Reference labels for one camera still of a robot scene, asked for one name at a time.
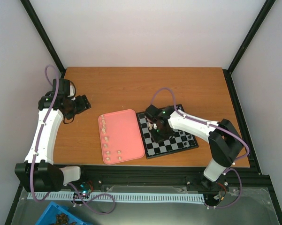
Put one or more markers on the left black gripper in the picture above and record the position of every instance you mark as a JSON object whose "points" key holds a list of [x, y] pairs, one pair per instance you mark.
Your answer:
{"points": [[84, 104]]}

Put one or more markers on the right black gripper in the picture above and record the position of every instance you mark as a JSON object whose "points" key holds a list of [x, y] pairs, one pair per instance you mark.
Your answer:
{"points": [[157, 139]]}

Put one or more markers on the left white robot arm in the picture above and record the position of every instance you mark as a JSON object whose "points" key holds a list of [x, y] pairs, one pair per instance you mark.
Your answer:
{"points": [[38, 173]]}

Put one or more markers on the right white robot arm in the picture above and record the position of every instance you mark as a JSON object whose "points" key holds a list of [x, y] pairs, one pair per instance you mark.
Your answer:
{"points": [[223, 139]]}

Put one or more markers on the left controller board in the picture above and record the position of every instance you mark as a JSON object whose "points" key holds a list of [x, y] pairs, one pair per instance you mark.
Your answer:
{"points": [[86, 187]]}

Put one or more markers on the controller board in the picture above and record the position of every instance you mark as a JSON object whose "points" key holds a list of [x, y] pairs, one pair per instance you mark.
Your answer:
{"points": [[221, 194], [86, 187]]}

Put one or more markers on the right controller board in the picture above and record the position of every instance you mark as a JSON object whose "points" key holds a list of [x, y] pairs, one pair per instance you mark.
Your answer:
{"points": [[221, 194]]}

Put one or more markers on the black white chessboard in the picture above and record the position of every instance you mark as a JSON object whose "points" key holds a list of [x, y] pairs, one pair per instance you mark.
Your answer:
{"points": [[181, 140]]}

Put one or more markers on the pink plastic tray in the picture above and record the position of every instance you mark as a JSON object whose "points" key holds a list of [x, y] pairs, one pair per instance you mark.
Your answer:
{"points": [[123, 134]]}

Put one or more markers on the blue plastic bin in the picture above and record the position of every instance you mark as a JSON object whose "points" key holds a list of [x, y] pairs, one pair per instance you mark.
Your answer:
{"points": [[56, 214]]}

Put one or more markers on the light blue cable duct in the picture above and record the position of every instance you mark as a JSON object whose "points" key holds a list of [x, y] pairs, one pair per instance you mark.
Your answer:
{"points": [[125, 197]]}

